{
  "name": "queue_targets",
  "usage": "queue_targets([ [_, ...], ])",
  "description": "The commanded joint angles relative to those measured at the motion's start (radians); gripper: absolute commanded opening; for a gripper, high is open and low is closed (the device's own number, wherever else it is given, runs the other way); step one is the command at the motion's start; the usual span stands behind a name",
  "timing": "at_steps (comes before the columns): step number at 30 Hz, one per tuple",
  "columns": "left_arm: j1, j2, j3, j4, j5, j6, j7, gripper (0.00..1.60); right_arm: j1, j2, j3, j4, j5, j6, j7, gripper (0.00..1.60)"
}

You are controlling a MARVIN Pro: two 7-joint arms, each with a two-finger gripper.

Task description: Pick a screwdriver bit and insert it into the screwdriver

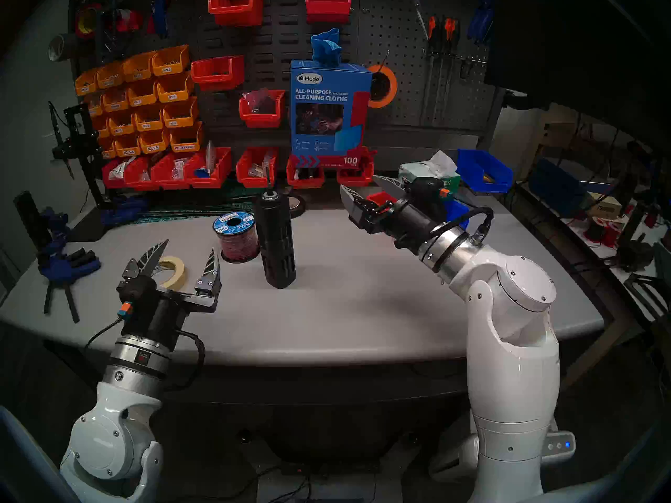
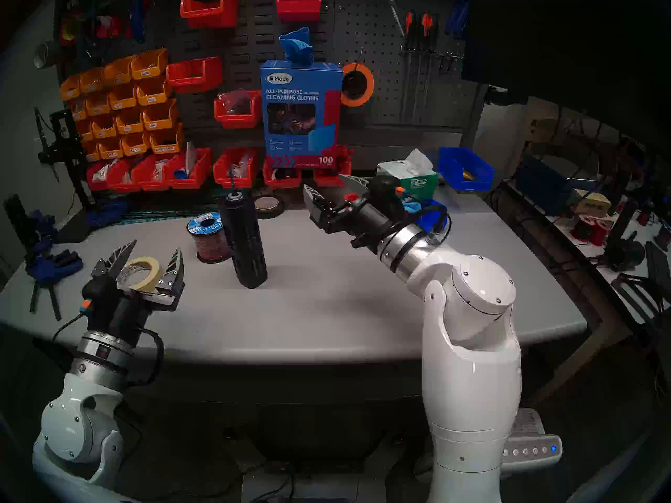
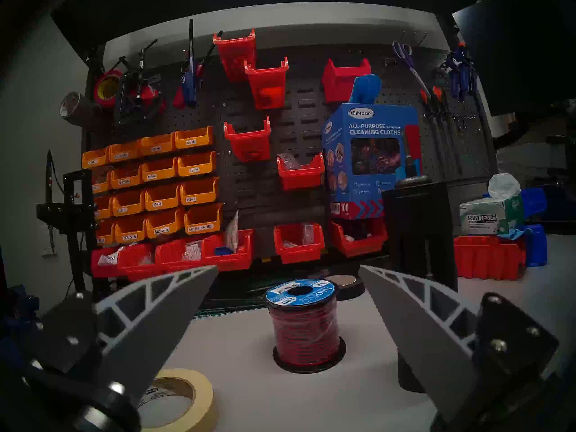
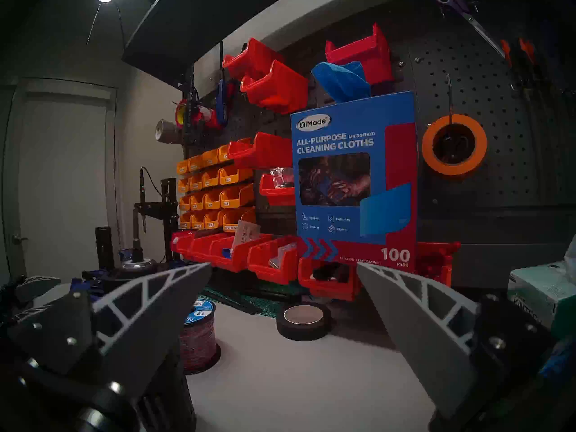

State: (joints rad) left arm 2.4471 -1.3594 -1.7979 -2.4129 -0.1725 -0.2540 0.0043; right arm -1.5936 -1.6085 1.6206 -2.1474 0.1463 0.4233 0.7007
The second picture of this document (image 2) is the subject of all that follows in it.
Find black monitor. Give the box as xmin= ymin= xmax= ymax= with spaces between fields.
xmin=461 ymin=0 xmax=671 ymax=151

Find orange tape roll on pegboard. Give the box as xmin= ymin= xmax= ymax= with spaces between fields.
xmin=341 ymin=63 xmax=375 ymax=107

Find orange parts bin M3X8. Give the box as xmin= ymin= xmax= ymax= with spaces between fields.
xmin=104 ymin=56 xmax=136 ymax=87

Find dark blue equipment case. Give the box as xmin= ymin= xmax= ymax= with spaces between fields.
xmin=515 ymin=154 xmax=601 ymax=216

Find blue cleaning cloths box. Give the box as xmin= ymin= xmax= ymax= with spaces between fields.
xmin=261 ymin=60 xmax=344 ymax=168

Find orange parts bin M3X6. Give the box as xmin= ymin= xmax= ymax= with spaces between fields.
xmin=131 ymin=47 xmax=169 ymax=80

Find black tape roll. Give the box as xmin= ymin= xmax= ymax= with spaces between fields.
xmin=253 ymin=193 xmax=285 ymax=220

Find white tissue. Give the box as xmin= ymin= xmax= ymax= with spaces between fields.
xmin=404 ymin=148 xmax=435 ymax=175

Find white air purifier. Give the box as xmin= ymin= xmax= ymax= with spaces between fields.
xmin=501 ymin=408 xmax=562 ymax=476

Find red wire spool blue label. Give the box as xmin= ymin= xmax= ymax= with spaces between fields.
xmin=187 ymin=212 xmax=231 ymax=264

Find dark red parts bin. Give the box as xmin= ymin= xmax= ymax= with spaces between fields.
xmin=275 ymin=0 xmax=323 ymax=24

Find orange parts bin M3-6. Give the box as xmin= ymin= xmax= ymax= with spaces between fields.
xmin=142 ymin=99 xmax=179 ymax=131

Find black metal stand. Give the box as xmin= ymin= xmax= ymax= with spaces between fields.
xmin=34 ymin=106 xmax=90 ymax=240

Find orange parts bin M3X4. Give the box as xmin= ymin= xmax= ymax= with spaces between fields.
xmin=59 ymin=73 xmax=84 ymax=101

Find orange parts bin M4-6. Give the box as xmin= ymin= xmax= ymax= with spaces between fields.
xmin=109 ymin=83 xmax=139 ymax=111

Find black desktop stand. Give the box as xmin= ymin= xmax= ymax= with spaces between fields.
xmin=603 ymin=198 xmax=646 ymax=272

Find green white Kimtech wipes box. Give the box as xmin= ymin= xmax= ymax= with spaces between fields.
xmin=376 ymin=160 xmax=439 ymax=200

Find orange black handled screwdriver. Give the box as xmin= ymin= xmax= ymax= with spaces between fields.
xmin=399 ymin=10 xmax=417 ymax=123
xmin=412 ymin=12 xmax=433 ymax=121

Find red white tape roll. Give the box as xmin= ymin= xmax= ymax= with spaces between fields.
xmin=93 ymin=14 xmax=124 ymax=39

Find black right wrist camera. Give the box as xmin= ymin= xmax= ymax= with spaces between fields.
xmin=367 ymin=175 xmax=407 ymax=209

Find beige masking tape roll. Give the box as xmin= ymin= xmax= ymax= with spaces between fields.
xmin=116 ymin=256 xmax=160 ymax=293

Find blue handled pliers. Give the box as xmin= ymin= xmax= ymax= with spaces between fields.
xmin=453 ymin=0 xmax=472 ymax=36
xmin=445 ymin=0 xmax=464 ymax=39

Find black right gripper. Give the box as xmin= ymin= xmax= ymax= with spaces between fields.
xmin=302 ymin=174 xmax=403 ymax=252

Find orange parts bin M3-4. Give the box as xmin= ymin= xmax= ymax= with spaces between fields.
xmin=136 ymin=75 xmax=174 ymax=106

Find dark pegboard panel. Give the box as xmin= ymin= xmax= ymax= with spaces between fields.
xmin=333 ymin=0 xmax=488 ymax=133
xmin=52 ymin=0 xmax=176 ymax=157

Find dark robot pedestal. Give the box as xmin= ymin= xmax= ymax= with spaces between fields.
xmin=223 ymin=423 xmax=404 ymax=503

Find black louvered wall panel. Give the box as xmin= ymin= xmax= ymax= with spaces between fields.
xmin=170 ymin=0 xmax=336 ymax=141

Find orange parts bin M4 HEX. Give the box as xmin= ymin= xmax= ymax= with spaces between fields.
xmin=150 ymin=122 xmax=186 ymax=154

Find orange parts bin M3-8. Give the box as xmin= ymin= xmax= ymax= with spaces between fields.
xmin=115 ymin=108 xmax=145 ymax=135

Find orange parts bin M2.5-5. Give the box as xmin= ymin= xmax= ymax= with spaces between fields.
xmin=121 ymin=132 xmax=153 ymax=157

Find large blue storage bin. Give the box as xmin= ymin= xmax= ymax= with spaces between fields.
xmin=437 ymin=147 xmax=495 ymax=192

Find black cylinder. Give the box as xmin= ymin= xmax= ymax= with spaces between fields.
xmin=3 ymin=194 xmax=37 ymax=251

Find small blue storage bin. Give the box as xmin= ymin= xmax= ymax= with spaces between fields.
xmin=414 ymin=198 xmax=450 ymax=233

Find grey duct tape roll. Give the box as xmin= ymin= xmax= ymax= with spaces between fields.
xmin=33 ymin=40 xmax=63 ymax=69

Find black keyboard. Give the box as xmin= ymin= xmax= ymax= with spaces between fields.
xmin=644 ymin=240 xmax=671 ymax=298

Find orange parts bin M3-12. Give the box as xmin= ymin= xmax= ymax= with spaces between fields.
xmin=91 ymin=114 xmax=118 ymax=140

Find blue black bar clamp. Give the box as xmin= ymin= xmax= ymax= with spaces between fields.
xmin=24 ymin=248 xmax=84 ymax=322
xmin=85 ymin=195 xmax=132 ymax=227
xmin=29 ymin=209 xmax=56 ymax=246

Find small cardboard box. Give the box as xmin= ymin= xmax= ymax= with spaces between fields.
xmin=566 ymin=189 xmax=611 ymax=218

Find orange parts bin M4X4X6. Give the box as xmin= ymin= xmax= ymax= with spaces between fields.
xmin=85 ymin=91 xmax=112 ymax=117

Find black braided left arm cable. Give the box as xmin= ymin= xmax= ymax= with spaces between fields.
xmin=126 ymin=326 xmax=166 ymax=387

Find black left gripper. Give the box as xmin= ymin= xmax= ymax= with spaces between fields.
xmin=89 ymin=239 xmax=185 ymax=346

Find thin black left camera cable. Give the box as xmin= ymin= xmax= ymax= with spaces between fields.
xmin=52 ymin=308 xmax=87 ymax=345

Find orange parts bin M3X8 BAD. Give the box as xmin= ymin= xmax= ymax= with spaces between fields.
xmin=80 ymin=66 xmax=108 ymax=94

